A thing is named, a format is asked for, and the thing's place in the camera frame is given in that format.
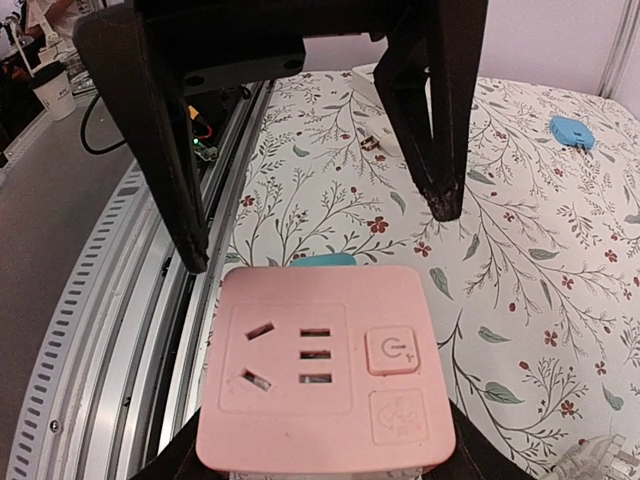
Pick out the white power strip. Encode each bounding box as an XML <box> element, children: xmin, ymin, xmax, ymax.
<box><xmin>351</xmin><ymin>63</ymin><xmax>378</xmax><ymax>90</ymax></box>

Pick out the teal power strip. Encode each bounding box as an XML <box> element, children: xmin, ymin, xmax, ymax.
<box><xmin>291</xmin><ymin>253</ymin><xmax>357</xmax><ymax>267</ymax></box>

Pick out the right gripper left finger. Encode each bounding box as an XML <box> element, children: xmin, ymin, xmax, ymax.
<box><xmin>73</xmin><ymin>9</ymin><xmax>208</xmax><ymax>273</ymax></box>

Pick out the white charger adapter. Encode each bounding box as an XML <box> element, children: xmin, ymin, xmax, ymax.
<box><xmin>361</xmin><ymin>125</ymin><xmax>402</xmax><ymax>157</ymax></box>

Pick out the blue plug adapter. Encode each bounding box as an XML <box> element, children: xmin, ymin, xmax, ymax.
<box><xmin>550</xmin><ymin>116</ymin><xmax>596</xmax><ymax>151</ymax></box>

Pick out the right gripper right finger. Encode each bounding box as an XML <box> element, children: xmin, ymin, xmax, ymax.
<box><xmin>374</xmin><ymin>0</ymin><xmax>488</xmax><ymax>221</ymax></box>

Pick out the floral table mat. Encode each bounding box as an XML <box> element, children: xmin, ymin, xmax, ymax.
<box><xmin>225</xmin><ymin>71</ymin><xmax>639</xmax><ymax>479</ymax></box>

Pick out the pink cube socket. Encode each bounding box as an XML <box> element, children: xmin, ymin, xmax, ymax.
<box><xmin>196</xmin><ymin>265</ymin><xmax>456</xmax><ymax>475</ymax></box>

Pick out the white cord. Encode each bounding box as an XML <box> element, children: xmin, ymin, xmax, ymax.
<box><xmin>549</xmin><ymin>432</ymin><xmax>640</xmax><ymax>480</ymax></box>

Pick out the white paper cup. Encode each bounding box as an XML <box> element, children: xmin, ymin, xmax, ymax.
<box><xmin>30</xmin><ymin>61</ymin><xmax>76</xmax><ymax>121</ymax></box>

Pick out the right aluminium frame post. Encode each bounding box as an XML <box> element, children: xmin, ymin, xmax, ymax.
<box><xmin>597</xmin><ymin>0</ymin><xmax>639</xmax><ymax>99</ymax></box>

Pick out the aluminium front rail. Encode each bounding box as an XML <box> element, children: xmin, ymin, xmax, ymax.
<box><xmin>5</xmin><ymin>81</ymin><xmax>274</xmax><ymax>479</ymax></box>

